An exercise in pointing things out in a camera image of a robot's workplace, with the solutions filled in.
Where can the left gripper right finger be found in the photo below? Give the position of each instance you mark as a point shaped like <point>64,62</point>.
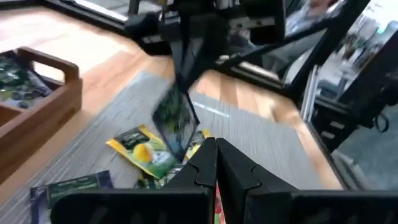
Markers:
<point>236,177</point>

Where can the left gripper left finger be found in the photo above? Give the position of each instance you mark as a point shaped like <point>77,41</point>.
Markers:
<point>199,174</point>

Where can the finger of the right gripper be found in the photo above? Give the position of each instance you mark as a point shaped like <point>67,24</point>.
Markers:
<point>211,46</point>
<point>180,62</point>

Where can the red strawberry tea sachet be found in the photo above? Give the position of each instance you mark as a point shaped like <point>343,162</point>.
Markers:
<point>219,207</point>

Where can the blackcurrant tea sachet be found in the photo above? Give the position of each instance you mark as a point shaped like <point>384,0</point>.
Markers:
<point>71,186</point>
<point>175,124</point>
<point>18,84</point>

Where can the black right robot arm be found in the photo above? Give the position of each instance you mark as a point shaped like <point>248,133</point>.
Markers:
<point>367,77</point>

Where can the grey woven placemat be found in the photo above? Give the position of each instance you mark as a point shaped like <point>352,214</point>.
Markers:
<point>264,149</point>

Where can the wooden three-compartment tray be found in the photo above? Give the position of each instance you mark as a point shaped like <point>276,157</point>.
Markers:
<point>37,130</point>

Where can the black aluminium table frame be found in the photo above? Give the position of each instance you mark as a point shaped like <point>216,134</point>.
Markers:
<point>329,37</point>

